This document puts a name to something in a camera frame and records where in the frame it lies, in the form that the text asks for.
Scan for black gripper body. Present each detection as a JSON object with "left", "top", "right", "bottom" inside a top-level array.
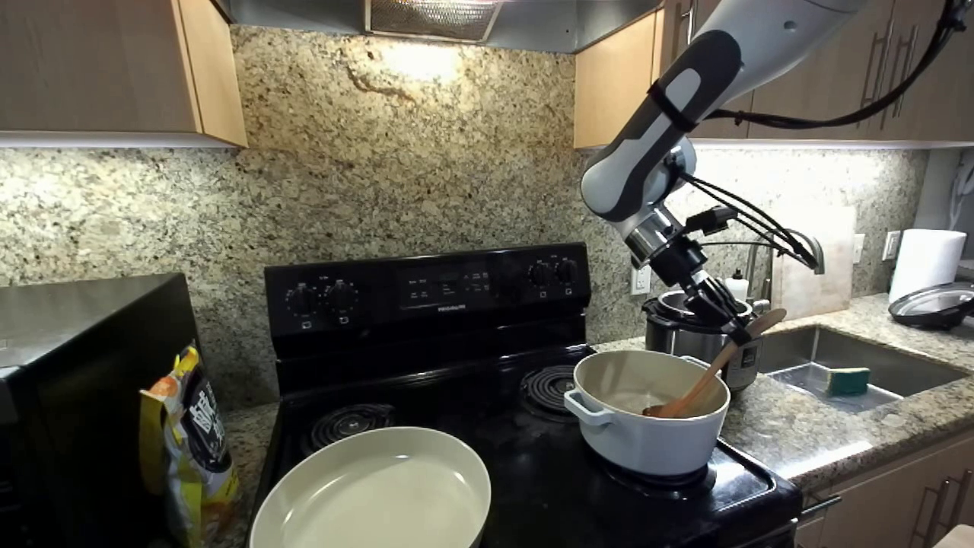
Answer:
[{"left": 647, "top": 228, "right": 751, "bottom": 330}]

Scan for white soap dispenser bottle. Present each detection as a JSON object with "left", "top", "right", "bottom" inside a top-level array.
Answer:
[{"left": 721, "top": 268, "right": 755, "bottom": 304}]

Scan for curved steel faucet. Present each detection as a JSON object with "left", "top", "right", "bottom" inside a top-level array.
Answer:
[{"left": 755, "top": 228, "right": 828, "bottom": 304}]

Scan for silver pressure cooker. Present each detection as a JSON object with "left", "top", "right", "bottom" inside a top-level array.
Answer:
[{"left": 641, "top": 285, "right": 763, "bottom": 396}]

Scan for pale cutting board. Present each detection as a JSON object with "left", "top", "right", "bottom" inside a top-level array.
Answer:
[{"left": 769, "top": 206, "right": 856, "bottom": 324}]

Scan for grey sink tray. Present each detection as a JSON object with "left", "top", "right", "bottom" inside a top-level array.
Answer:
[{"left": 763, "top": 359, "right": 907, "bottom": 413}]

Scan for green yellow sponge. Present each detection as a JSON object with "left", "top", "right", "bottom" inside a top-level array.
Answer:
[{"left": 825, "top": 362, "right": 874, "bottom": 398}]

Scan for steel kitchen sink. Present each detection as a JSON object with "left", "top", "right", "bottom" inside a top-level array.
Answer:
[{"left": 755, "top": 324, "right": 970, "bottom": 413}]

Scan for white paper towel roll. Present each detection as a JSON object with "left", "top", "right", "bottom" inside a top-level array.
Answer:
[{"left": 886, "top": 225, "right": 969, "bottom": 304}]

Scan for black pressure cooker lid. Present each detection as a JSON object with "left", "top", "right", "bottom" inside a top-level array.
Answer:
[{"left": 886, "top": 279, "right": 974, "bottom": 331}]

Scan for wooden base cabinet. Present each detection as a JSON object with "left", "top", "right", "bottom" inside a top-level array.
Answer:
[{"left": 795, "top": 430, "right": 974, "bottom": 548}]

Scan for black electric stove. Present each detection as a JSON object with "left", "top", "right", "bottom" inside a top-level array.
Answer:
[{"left": 255, "top": 242, "right": 811, "bottom": 548}]

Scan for steel range hood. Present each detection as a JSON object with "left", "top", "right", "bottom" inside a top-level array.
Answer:
[{"left": 209, "top": 0, "right": 668, "bottom": 55}]

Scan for yellow black snack bag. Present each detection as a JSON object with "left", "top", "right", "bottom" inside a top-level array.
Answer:
[{"left": 138, "top": 340, "right": 245, "bottom": 548}]

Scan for black microwave oven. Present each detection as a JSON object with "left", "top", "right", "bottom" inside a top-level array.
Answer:
[{"left": 0, "top": 272, "right": 206, "bottom": 548}]

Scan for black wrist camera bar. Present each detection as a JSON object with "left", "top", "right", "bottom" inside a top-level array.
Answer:
[{"left": 681, "top": 204, "right": 739, "bottom": 239}]

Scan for white two-handled pot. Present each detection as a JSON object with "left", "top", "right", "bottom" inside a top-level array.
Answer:
[{"left": 561, "top": 348, "right": 734, "bottom": 480}]

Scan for wooden wall cabinet with handles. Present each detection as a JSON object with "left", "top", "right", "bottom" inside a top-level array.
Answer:
[{"left": 572, "top": 0, "right": 974, "bottom": 152}]

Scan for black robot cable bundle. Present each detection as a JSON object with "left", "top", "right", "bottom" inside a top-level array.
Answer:
[{"left": 680, "top": 0, "right": 974, "bottom": 277}]

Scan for wooden wall cabinet above microwave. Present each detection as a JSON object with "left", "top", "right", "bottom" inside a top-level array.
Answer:
[{"left": 0, "top": 0, "right": 250, "bottom": 150}]

